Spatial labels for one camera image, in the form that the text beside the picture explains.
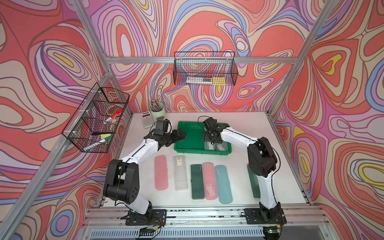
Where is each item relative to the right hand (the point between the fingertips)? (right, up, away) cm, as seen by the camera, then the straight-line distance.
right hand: (210, 141), depth 98 cm
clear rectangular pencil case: (-19, -21, -12) cm, 31 cm away
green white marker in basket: (-54, +4, -27) cm, 61 cm away
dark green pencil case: (-9, -22, -14) cm, 28 cm away
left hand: (-18, +4, -9) cm, 21 cm away
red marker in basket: (-50, +17, -23) cm, 58 cm away
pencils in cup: (-38, +24, +3) cm, 45 cm away
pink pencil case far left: (-31, -18, -10) cm, 37 cm away
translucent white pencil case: (+8, -3, -1) cm, 9 cm away
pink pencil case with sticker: (-2, -22, -14) cm, 26 cm away
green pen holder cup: (-34, +19, +3) cm, 39 cm away
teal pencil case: (+6, -28, -18) cm, 34 cm away
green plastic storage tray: (-11, -1, 0) cm, 11 cm away
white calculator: (-48, +15, +16) cm, 53 cm away
